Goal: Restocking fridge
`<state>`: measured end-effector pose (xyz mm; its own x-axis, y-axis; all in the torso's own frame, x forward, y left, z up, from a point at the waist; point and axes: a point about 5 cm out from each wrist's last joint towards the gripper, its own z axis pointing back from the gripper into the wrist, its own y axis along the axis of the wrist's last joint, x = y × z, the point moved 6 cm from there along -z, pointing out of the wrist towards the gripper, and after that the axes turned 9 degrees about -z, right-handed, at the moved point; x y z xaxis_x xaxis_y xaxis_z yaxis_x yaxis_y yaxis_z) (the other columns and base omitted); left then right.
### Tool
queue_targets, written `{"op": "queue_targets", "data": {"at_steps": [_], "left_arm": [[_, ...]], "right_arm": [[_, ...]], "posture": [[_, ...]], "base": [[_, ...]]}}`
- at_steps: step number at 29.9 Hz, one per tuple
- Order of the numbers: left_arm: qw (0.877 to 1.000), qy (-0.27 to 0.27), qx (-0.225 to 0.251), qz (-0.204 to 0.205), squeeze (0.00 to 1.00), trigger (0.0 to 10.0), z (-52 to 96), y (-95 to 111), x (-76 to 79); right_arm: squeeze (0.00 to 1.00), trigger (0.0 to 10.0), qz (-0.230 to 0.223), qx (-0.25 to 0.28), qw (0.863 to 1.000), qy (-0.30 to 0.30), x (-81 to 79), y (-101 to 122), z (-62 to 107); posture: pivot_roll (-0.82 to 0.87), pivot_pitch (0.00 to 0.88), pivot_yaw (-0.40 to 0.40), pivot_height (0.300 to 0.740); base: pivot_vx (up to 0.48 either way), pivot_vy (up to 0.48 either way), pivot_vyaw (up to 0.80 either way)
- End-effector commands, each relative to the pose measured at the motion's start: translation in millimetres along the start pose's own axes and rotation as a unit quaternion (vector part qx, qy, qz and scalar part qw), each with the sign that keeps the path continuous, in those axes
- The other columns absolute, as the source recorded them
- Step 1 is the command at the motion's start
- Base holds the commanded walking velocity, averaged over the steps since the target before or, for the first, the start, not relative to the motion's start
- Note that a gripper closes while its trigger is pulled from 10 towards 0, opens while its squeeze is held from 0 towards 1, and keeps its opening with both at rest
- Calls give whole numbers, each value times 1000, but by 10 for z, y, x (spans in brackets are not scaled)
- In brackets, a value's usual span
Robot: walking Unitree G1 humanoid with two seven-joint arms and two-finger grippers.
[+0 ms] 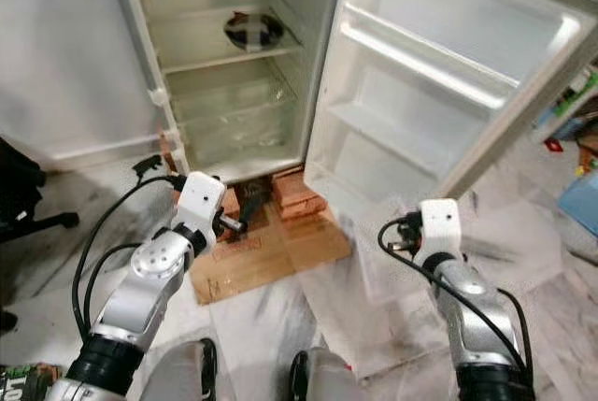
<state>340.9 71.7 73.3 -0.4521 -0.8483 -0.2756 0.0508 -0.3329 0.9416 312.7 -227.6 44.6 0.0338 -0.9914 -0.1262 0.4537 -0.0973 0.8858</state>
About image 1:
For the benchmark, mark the clear crisper drawer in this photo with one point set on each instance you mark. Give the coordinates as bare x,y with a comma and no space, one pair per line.
234,116

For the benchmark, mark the clear plastic floor sheet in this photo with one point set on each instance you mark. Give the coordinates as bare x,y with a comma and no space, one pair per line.
374,270

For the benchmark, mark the small black floor object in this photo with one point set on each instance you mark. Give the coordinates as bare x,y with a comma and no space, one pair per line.
147,167

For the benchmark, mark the blue plastic box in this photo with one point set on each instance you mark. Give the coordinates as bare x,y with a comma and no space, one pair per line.
581,200

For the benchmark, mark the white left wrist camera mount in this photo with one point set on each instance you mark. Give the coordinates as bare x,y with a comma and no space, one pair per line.
201,200

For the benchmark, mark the brown cardboard sheet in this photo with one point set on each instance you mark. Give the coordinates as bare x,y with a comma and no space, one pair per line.
290,251

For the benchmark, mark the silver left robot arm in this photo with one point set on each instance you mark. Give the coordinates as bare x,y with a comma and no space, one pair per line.
140,298

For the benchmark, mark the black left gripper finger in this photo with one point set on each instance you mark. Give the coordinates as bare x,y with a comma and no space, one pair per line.
252,207

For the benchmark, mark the grey robot left leg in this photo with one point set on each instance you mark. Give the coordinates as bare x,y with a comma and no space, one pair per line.
182,373

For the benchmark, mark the long white door shelf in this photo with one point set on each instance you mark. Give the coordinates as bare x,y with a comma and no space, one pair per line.
420,55

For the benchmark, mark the grey robot leg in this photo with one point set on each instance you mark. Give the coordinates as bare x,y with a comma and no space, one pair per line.
327,378
182,373

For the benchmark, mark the red brick stack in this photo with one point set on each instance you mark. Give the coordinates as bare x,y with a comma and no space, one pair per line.
294,193

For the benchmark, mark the glass fridge shelf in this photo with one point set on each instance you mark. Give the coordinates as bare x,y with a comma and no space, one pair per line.
224,60

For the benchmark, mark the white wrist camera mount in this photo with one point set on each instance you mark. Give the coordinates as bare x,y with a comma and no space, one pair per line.
441,223
201,200

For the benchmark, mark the black bowl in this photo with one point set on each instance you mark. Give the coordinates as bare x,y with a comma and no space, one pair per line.
254,30

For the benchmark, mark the cluttered storage rack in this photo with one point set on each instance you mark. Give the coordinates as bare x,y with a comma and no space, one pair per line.
570,107

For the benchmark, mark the grey robot right leg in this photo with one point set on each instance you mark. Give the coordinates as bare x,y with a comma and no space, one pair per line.
327,378

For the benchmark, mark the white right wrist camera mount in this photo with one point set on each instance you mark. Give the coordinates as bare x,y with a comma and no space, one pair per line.
441,223

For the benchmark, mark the white fridge door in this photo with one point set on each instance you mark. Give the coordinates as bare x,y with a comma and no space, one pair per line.
430,8

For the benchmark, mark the short white door shelf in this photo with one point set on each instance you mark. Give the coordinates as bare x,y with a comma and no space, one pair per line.
383,135

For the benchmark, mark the black office chair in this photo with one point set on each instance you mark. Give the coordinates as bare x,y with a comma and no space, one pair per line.
19,186

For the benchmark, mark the green drink pack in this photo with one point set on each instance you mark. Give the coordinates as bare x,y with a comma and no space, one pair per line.
28,384

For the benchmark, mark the small red item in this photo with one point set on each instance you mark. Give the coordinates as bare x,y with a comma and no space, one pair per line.
553,145

